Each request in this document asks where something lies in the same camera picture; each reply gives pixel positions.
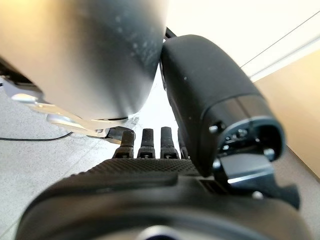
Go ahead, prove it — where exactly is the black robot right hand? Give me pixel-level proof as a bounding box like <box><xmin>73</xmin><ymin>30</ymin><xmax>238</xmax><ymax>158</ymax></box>
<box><xmin>14</xmin><ymin>34</ymin><xmax>313</xmax><ymax>240</ymax></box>

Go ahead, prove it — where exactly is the thin black floor cable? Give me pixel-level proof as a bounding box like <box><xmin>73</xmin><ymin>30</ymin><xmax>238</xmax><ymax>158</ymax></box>
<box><xmin>0</xmin><ymin>131</ymin><xmax>74</xmax><ymax>142</ymax></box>

